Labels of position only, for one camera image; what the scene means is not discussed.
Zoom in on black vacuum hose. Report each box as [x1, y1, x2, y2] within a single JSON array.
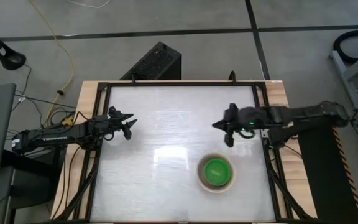
[[333, 29, 358, 65]]

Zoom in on black desk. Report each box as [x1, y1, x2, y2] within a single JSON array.
[[0, 149, 62, 224]]

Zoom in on cream deep bowl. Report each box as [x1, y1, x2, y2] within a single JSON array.
[[196, 152, 237, 194]]

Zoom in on black table frame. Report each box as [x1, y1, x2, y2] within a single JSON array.
[[53, 81, 315, 224]]

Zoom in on black ramp hazard stripes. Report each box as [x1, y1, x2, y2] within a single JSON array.
[[296, 123, 358, 224]]

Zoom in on yellow connector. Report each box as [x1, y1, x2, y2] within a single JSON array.
[[61, 115, 75, 127]]

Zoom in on grey metal stand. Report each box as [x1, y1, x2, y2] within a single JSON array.
[[328, 43, 358, 110]]

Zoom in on black computer tower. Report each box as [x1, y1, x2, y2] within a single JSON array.
[[119, 41, 182, 81]]

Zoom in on black stand leg round foot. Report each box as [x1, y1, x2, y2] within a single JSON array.
[[0, 21, 27, 71]]

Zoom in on wooden table board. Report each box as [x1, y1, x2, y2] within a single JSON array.
[[50, 80, 318, 220]]

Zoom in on yellow cable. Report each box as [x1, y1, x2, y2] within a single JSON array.
[[29, 0, 75, 127]]

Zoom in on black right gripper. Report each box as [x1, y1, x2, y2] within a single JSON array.
[[212, 103, 262, 148]]

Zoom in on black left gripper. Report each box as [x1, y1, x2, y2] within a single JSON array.
[[88, 106, 138, 141]]

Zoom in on green bowl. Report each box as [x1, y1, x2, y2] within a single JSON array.
[[204, 158, 232, 187]]

